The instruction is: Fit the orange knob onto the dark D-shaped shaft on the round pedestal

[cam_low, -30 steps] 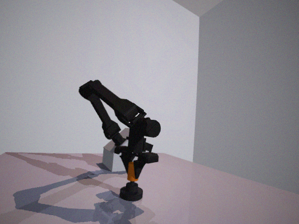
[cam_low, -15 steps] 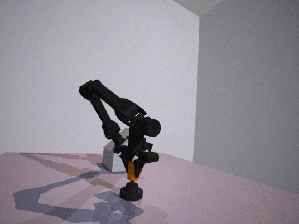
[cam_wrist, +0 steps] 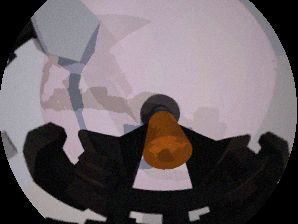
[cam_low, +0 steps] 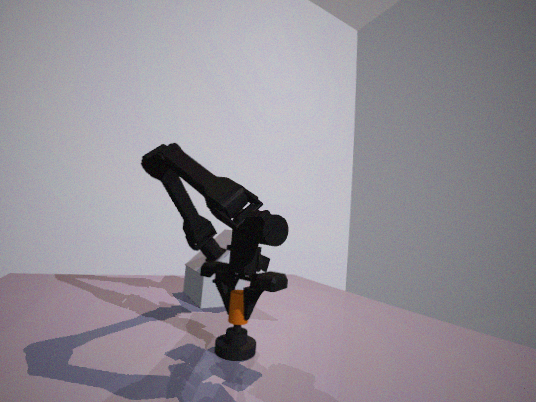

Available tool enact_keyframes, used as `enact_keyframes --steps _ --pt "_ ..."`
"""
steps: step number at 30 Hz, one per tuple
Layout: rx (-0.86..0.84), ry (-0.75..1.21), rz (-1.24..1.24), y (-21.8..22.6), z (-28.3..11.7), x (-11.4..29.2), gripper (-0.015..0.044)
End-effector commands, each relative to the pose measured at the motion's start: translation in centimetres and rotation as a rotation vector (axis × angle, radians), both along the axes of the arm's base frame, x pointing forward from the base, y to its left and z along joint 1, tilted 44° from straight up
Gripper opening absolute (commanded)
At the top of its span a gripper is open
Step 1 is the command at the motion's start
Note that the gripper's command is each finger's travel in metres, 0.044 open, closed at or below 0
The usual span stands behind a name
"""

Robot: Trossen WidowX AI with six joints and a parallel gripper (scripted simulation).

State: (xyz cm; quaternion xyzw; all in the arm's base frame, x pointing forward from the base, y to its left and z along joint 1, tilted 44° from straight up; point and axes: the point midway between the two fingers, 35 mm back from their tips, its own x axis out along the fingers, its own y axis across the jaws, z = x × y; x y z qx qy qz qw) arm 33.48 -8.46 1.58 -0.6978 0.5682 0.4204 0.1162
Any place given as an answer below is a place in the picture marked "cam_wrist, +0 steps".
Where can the orange knob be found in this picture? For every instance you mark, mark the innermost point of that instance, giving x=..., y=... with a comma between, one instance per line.
x=166, y=145

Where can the black round pedestal with shaft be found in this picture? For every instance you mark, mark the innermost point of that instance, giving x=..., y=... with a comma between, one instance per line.
x=159, y=103

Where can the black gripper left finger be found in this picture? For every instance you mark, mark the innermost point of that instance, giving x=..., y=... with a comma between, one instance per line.
x=126, y=149

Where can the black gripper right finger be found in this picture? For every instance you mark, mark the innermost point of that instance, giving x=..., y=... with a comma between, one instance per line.
x=207, y=154

